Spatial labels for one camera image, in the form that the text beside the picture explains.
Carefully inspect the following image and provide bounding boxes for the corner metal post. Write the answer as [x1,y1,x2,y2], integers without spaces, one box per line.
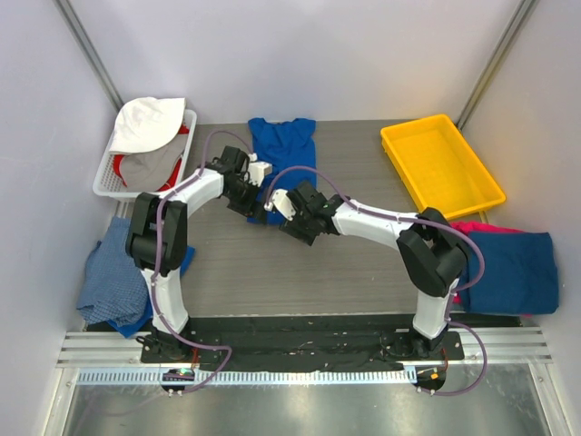
[53,0,123,111]
[456,0,539,132]

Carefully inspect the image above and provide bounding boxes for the aluminium rail frame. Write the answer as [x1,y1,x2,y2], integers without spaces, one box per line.
[43,316,579,435]

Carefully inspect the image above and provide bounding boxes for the blue printed t shirt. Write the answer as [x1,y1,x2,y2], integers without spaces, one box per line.
[248,117,317,226]

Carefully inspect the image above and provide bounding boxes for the blue checkered shirt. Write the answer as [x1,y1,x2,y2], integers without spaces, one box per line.
[76,217,149,327]

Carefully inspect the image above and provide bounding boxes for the pink t shirt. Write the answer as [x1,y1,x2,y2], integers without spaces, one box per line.
[453,222,527,315]

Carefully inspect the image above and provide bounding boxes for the yellow plastic tray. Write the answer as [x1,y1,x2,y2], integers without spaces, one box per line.
[380,114,507,221]

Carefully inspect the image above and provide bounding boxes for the white cloth in basket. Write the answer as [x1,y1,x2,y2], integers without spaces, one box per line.
[109,97,186,154]

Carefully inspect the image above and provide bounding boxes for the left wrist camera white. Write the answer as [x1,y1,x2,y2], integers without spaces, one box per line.
[247,154,272,187]

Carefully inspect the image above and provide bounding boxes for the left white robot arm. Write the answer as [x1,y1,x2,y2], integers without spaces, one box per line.
[125,146,272,362]

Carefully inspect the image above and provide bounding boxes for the blue cloth under checkered shirt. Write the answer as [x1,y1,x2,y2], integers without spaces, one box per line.
[107,246,195,338]

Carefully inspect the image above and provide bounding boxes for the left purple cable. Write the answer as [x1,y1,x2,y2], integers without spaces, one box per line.
[152,129,258,394]

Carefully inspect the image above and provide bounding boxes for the left corner metal post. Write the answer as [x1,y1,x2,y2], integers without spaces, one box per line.
[53,0,123,111]

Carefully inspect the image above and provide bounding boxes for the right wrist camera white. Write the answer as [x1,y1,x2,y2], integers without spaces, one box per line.
[264,189,297,221]

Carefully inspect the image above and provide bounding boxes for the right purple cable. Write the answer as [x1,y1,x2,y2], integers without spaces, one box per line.
[262,164,488,398]

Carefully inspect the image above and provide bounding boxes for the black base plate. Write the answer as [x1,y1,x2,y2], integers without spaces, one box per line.
[85,312,523,394]

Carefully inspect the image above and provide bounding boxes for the purple cable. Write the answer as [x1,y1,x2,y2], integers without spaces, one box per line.
[262,164,488,398]
[152,129,258,394]

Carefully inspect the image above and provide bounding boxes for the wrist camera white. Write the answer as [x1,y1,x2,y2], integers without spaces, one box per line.
[264,189,297,221]
[247,154,272,187]

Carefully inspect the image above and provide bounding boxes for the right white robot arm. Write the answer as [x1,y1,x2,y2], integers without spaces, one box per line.
[268,181,468,359]

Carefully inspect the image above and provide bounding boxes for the grey cloth in basket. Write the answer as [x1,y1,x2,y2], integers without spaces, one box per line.
[121,135,190,195]

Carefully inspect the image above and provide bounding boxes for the right corner metal post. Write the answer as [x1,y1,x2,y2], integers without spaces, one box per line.
[456,0,539,132]

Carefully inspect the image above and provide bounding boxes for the folded navy t shirt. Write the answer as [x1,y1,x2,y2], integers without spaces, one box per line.
[458,232,559,315]

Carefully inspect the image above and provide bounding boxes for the red cloth in basket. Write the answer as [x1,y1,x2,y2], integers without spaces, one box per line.
[112,123,190,193]

